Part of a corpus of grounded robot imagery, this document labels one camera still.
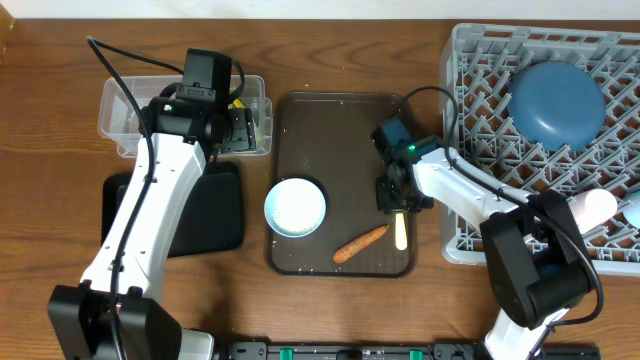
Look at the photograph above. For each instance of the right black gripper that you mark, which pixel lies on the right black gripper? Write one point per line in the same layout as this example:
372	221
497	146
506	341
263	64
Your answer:
388	202

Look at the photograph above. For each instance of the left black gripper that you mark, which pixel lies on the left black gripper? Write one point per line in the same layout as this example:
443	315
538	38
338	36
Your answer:
241	128

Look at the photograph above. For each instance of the green orange snack wrapper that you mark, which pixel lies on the green orange snack wrapper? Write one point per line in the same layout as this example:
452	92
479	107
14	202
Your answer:
254	101

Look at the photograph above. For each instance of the pale yellow spoon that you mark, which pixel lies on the pale yellow spoon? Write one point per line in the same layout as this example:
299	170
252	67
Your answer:
401	241

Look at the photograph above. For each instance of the light blue bowl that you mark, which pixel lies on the light blue bowl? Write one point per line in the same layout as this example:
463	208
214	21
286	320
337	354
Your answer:
295	207

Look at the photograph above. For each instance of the dark blue plate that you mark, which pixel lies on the dark blue plate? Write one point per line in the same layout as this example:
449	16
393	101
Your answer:
556	104

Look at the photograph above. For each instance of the pink white cup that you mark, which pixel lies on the pink white cup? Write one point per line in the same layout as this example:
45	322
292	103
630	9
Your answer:
593	208

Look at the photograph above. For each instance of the light blue cup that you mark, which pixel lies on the light blue cup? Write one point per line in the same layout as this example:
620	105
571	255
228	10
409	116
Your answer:
632	211

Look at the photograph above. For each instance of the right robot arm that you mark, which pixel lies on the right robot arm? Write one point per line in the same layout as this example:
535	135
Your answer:
535	255

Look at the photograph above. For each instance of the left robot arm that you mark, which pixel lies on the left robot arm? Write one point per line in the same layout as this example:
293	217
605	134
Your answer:
115	311

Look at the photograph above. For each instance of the grey dishwasher rack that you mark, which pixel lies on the grey dishwasher rack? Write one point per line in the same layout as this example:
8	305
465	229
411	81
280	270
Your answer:
477	65

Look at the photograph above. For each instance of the orange carrot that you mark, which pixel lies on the orange carrot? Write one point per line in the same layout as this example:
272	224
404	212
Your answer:
352	248

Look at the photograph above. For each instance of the dark brown serving tray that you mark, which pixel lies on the dark brown serving tray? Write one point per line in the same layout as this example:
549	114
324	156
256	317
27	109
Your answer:
326	139

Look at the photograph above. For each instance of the black plastic bin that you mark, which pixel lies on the black plastic bin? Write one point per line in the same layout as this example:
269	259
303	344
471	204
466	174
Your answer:
212	219

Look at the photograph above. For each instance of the clear plastic bin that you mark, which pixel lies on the clear plastic bin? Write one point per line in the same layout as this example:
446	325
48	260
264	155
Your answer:
118	122

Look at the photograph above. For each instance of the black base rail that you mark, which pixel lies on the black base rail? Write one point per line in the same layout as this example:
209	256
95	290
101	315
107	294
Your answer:
263	351

